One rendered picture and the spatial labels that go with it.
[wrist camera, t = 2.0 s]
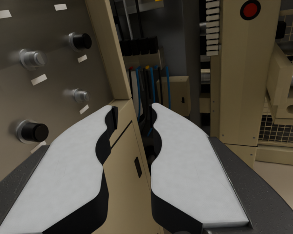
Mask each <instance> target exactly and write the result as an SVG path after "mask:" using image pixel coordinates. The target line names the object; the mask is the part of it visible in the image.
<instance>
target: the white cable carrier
mask: <svg viewBox="0 0 293 234"><path fill-rule="evenodd" d="M206 1H209V2H207V3H206V8H207V10H206V14H208V16H207V17H206V21H208V22H207V23H206V27H207V29H206V33H207V35H206V39H207V41H206V44H207V46H206V50H207V52H206V55H207V56H212V55H218V54H219V50H221V44H220V43H219V39H220V37H219V35H220V30H219V29H220V25H219V23H220V19H219V17H220V13H219V12H220V0H206Z"/></svg>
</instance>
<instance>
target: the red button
mask: <svg viewBox="0 0 293 234"><path fill-rule="evenodd" d="M243 12H244V15H245V16H246V17H252V16H253V15H255V14H256V12H257V6H256V5H255V4H254V3H250V4H248V5H246V6H245V8H244V11H243Z"/></svg>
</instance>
